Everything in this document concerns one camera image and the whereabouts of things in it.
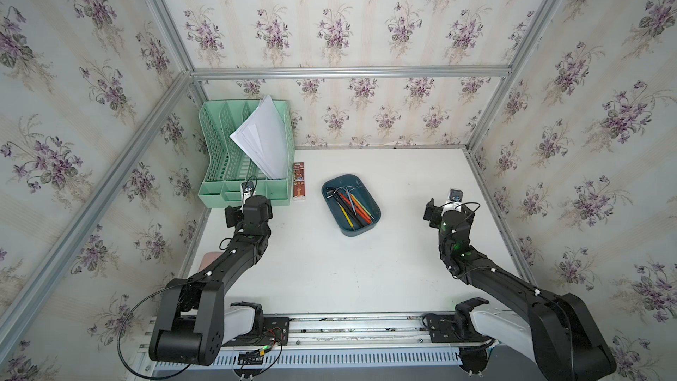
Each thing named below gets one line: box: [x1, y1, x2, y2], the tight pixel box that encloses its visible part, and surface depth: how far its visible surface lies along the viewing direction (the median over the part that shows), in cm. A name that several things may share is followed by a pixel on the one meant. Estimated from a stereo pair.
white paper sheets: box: [229, 95, 289, 180], surface depth 96 cm
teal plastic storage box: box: [320, 173, 382, 238], surface depth 102 cm
